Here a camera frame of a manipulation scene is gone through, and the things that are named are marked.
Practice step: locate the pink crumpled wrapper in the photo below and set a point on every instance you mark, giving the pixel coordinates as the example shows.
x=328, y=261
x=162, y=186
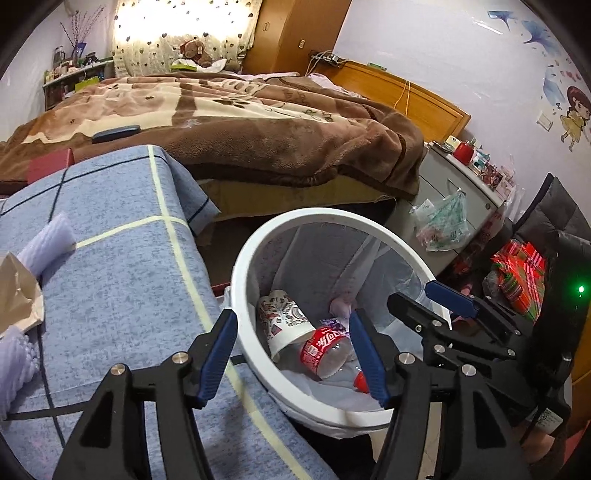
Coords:
x=340, y=307

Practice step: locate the black phone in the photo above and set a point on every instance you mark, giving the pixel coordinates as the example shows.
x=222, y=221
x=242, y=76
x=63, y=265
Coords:
x=115, y=133

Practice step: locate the grey nightstand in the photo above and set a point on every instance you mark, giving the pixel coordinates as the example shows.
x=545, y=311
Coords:
x=443, y=184

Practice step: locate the beige paper bag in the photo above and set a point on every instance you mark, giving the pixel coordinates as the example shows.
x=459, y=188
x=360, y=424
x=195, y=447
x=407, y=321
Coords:
x=18, y=290

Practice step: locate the heart patterned curtain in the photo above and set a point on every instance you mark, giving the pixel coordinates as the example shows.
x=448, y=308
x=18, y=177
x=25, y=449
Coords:
x=152, y=32

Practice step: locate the red mug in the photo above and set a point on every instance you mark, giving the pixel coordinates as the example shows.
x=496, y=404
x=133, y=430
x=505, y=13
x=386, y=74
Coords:
x=463, y=151

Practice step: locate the green printed plastic bag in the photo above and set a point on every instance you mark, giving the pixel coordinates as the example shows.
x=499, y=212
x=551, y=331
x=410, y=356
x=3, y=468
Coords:
x=443, y=221

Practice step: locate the black chair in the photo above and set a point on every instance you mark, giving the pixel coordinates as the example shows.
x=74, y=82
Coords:
x=554, y=212

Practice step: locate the person's right hand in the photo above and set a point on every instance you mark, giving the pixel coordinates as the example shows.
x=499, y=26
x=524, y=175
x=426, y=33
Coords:
x=547, y=447

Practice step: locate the wooden wardrobe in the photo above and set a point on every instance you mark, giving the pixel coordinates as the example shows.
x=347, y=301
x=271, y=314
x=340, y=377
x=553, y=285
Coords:
x=295, y=32

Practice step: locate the blue checked tablecloth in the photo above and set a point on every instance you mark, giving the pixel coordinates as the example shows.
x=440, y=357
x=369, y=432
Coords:
x=115, y=277

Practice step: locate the vase with dry branches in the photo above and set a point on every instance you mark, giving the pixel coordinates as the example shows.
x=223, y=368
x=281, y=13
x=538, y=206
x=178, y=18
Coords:
x=81, y=34

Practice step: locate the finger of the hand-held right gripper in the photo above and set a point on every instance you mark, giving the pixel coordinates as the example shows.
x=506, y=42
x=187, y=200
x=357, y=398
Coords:
x=411, y=314
x=450, y=297

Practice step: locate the blue leaf wall sticker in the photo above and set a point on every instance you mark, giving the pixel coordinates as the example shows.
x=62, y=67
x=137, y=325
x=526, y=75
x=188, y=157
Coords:
x=549, y=41

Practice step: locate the green book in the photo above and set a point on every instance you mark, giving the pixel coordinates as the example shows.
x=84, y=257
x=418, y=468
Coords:
x=184, y=67

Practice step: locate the white wall socket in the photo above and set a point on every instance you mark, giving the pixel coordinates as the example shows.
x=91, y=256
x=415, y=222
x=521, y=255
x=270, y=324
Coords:
x=544, y=119

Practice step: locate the power strip with chargers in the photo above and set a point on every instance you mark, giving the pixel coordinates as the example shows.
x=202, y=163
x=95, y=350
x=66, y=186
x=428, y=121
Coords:
x=328, y=58

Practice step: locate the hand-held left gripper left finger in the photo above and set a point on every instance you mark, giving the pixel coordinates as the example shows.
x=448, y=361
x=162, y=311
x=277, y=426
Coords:
x=214, y=355

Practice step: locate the mustard bed mattress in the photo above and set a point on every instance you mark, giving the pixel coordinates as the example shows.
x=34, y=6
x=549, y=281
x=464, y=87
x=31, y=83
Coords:
x=300, y=196

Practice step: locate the row of small boxes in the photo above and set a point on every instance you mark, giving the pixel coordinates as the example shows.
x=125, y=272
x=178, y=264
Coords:
x=491, y=170

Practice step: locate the brown teddy bear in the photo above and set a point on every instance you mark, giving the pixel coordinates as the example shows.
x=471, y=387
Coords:
x=196, y=51

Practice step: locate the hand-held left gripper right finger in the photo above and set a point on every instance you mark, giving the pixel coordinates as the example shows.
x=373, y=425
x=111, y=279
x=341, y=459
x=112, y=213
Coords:
x=369, y=360

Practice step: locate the brown printed blanket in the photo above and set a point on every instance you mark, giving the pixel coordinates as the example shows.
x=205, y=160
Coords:
x=231, y=129

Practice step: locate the red label plastic bottle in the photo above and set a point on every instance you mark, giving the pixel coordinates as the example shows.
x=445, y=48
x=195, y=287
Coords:
x=318, y=348

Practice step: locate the printed paper cup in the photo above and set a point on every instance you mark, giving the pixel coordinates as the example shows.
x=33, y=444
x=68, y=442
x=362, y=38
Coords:
x=284, y=323

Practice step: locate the wooden bed headboard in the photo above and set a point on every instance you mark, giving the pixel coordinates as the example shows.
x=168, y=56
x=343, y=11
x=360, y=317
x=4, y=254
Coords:
x=415, y=101

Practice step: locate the dark red box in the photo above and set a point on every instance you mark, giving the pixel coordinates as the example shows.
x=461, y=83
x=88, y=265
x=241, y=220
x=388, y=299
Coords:
x=48, y=166

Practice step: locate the red green checked bag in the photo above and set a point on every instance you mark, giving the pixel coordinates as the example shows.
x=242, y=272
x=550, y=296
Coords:
x=517, y=272

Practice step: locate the cluttered side shelf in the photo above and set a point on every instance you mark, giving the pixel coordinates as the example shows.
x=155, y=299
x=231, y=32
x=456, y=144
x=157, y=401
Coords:
x=74, y=81

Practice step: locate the cartoon girl wall sticker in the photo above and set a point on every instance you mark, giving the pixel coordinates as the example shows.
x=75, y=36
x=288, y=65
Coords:
x=575, y=115

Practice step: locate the pale pink pillow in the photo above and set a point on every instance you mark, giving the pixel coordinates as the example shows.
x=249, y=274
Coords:
x=328, y=82

